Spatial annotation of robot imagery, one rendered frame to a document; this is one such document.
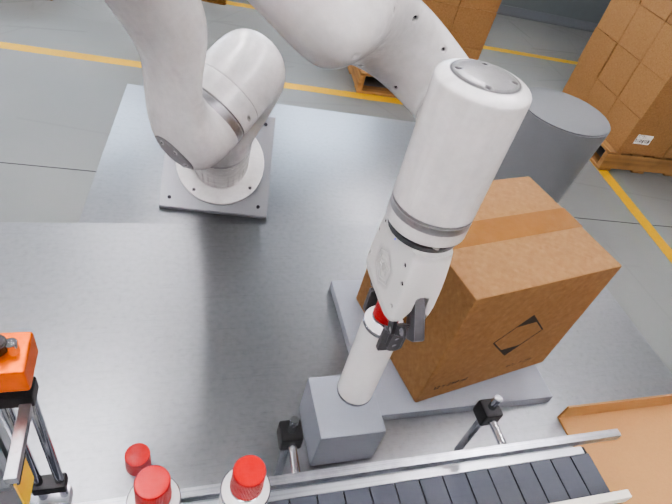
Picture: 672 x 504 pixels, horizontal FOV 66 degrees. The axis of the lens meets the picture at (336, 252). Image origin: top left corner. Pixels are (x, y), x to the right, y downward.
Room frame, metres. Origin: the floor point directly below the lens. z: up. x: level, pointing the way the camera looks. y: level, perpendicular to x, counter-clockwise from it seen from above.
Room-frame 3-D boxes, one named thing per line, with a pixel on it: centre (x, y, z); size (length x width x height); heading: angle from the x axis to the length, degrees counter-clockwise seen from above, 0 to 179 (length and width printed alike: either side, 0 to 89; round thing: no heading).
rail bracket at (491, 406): (0.44, -0.29, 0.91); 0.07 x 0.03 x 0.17; 24
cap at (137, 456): (0.30, 0.18, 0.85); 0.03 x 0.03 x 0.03
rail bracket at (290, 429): (0.32, -0.02, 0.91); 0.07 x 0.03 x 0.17; 24
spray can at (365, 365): (0.43, -0.08, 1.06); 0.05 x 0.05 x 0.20
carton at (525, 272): (0.70, -0.25, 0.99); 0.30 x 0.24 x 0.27; 125
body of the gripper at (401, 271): (0.43, -0.08, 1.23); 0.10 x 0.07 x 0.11; 24
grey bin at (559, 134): (2.52, -0.87, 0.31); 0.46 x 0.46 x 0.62
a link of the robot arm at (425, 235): (0.43, -0.08, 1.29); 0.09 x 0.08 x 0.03; 24
